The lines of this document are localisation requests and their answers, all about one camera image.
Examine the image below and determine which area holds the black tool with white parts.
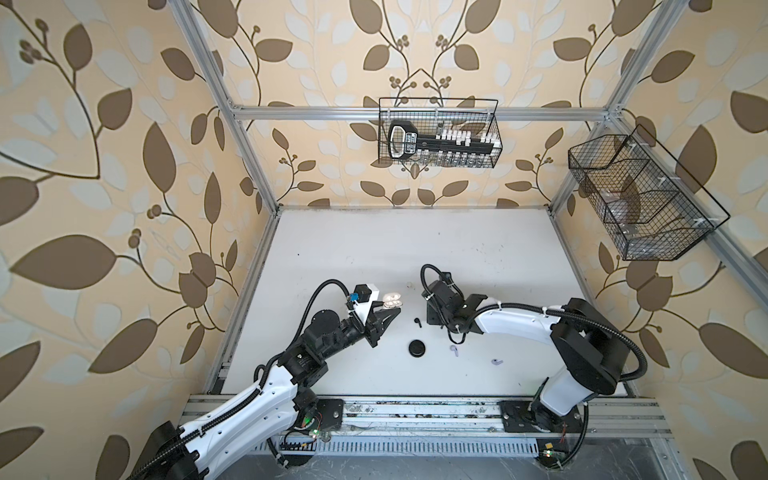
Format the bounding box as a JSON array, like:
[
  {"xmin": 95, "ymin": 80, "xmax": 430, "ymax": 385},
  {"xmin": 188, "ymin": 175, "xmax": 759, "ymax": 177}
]
[{"xmin": 385, "ymin": 120, "xmax": 502, "ymax": 160}]

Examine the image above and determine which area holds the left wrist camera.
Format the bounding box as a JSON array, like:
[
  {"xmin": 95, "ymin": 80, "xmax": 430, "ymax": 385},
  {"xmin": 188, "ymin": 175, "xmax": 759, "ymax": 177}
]
[{"xmin": 347, "ymin": 284, "xmax": 382, "ymax": 324}]

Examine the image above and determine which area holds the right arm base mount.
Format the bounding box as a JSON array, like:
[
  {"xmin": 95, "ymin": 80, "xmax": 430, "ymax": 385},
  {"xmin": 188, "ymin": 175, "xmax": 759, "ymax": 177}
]
[{"xmin": 499, "ymin": 400, "xmax": 590, "ymax": 470}]

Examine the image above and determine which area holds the cream earbud charging case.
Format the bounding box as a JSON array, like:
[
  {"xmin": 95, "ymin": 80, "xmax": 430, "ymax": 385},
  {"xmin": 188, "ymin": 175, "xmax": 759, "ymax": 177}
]
[{"xmin": 382, "ymin": 292, "xmax": 403, "ymax": 309}]

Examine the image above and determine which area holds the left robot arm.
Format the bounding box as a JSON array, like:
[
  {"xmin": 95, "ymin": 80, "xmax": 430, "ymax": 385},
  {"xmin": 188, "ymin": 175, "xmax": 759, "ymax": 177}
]
[{"xmin": 130, "ymin": 279, "xmax": 402, "ymax": 479}]

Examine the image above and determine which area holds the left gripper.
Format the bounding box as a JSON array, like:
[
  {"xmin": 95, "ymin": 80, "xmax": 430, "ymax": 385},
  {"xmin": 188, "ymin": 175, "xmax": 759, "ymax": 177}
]
[{"xmin": 318, "ymin": 299, "xmax": 399, "ymax": 364}]

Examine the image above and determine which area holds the black wire basket wall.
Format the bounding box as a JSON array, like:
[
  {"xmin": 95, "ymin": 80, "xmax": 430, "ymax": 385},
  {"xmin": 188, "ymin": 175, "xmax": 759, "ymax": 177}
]
[
  {"xmin": 377, "ymin": 96, "xmax": 503, "ymax": 169},
  {"xmin": 568, "ymin": 124, "xmax": 731, "ymax": 261}
]

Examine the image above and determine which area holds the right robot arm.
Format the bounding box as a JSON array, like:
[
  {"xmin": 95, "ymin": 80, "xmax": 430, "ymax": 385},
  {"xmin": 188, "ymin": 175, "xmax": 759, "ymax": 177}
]
[{"xmin": 420, "ymin": 264, "xmax": 648, "ymax": 431}]

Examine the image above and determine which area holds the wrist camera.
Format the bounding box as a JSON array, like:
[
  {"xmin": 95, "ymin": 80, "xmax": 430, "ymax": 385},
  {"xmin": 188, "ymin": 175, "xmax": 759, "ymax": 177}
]
[
  {"xmin": 436, "ymin": 271, "xmax": 453, "ymax": 286},
  {"xmin": 347, "ymin": 284, "xmax": 382, "ymax": 324}
]

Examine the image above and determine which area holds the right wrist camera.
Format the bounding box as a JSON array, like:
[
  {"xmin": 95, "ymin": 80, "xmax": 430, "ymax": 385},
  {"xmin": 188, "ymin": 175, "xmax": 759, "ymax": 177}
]
[{"xmin": 436, "ymin": 271, "xmax": 453, "ymax": 286}]

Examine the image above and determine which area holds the black wire basket right wall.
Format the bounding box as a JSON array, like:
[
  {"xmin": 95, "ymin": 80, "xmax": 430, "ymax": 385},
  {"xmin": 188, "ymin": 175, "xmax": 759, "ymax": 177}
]
[{"xmin": 568, "ymin": 124, "xmax": 731, "ymax": 261}]

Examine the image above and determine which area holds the black round charging case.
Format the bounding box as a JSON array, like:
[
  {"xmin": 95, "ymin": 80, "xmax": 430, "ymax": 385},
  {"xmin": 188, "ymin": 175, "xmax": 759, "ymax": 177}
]
[{"xmin": 408, "ymin": 340, "xmax": 426, "ymax": 358}]

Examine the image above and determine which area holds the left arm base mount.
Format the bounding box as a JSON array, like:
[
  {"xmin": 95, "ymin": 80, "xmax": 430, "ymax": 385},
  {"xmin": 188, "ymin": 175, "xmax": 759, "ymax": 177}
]
[{"xmin": 267, "ymin": 398, "xmax": 345, "ymax": 469}]

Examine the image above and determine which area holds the black wire basket back wall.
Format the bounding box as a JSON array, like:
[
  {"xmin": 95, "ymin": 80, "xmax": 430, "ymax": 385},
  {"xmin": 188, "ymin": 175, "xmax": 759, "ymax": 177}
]
[{"xmin": 377, "ymin": 96, "xmax": 503, "ymax": 169}]

